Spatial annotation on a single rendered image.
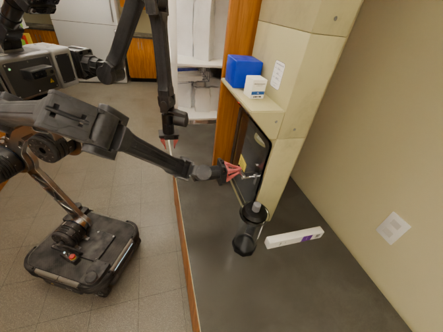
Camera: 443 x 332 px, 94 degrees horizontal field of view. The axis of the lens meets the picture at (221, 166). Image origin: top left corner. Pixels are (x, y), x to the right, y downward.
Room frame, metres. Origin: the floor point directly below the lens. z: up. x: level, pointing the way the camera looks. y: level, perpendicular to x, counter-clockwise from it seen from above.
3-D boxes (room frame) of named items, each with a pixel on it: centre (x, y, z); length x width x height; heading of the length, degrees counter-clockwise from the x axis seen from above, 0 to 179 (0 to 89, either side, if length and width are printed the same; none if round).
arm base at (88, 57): (0.99, 0.66, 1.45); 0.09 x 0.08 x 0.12; 171
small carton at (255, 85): (0.70, -0.07, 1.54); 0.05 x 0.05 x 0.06; 27
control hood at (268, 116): (0.74, -0.06, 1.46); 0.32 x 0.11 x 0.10; 21
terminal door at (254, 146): (0.76, -0.10, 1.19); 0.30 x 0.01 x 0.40; 20
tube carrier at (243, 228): (0.50, -0.14, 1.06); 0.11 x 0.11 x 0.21
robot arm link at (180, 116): (0.92, 0.26, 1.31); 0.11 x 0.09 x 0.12; 82
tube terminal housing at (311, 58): (0.80, -0.23, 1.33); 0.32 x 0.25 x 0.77; 21
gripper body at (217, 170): (0.65, 0.03, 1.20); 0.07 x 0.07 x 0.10; 21
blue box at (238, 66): (0.82, -0.03, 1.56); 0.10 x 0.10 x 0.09; 21
